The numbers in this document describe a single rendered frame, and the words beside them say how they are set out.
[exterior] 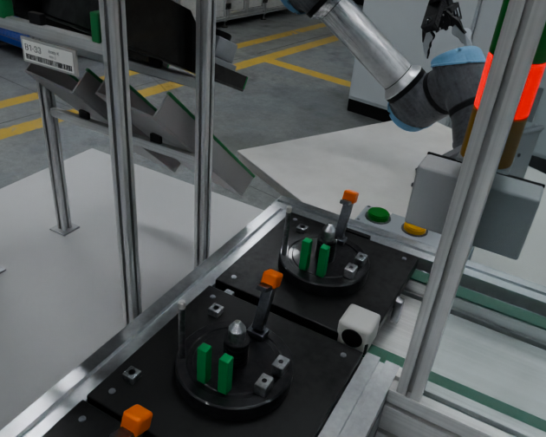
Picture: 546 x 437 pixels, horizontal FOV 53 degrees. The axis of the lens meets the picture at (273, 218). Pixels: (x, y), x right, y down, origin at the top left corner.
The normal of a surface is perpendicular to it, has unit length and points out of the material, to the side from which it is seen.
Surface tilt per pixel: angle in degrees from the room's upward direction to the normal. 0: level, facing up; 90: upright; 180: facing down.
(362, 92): 90
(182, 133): 90
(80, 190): 0
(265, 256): 0
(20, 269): 0
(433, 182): 90
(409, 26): 90
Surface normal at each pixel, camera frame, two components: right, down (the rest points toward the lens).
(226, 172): 0.77, 0.39
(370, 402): 0.08, -0.85
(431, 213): -0.48, 0.43
